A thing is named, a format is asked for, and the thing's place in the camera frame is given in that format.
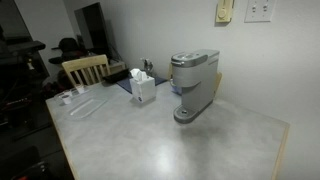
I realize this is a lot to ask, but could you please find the beige wall thermostat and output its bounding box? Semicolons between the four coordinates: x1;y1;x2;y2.
215;0;235;24

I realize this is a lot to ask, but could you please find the tall black panel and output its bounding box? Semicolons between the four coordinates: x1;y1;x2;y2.
73;2;113;60

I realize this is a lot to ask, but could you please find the grey single-serve coffee maker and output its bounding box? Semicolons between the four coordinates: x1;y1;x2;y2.
170;49;221;125

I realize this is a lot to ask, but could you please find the clear plastic tray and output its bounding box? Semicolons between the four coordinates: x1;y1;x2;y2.
67;97;109;121

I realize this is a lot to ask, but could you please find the dark blue placemat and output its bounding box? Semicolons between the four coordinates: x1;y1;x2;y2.
116;75;168;95

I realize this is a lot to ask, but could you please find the light wooden board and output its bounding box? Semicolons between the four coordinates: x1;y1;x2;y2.
214;71;223;98

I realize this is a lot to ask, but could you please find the small wooden cabinet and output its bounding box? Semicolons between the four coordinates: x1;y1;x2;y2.
108;60;127;75

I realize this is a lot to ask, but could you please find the clear glass item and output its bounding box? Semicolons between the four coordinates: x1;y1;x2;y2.
139;57;155;77

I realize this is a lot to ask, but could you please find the light wooden chair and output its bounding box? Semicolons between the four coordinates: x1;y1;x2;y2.
61;54;111;89

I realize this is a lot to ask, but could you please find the small white cup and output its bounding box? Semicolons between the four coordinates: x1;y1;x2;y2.
61;94;73;105
75;83;86;95

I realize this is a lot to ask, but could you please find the light blue carton box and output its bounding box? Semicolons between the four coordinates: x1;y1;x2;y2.
169;78;183;96

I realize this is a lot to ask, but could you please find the black hat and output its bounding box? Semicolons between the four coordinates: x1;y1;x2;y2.
51;37;82;54

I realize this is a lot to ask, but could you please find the white tissue box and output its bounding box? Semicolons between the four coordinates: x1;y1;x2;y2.
128;68;157;104

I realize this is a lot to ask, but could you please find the black equipment stand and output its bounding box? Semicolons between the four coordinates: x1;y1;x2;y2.
0;40;47;58

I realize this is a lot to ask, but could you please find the white light switch plate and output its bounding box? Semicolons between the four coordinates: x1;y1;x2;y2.
244;0;277;24

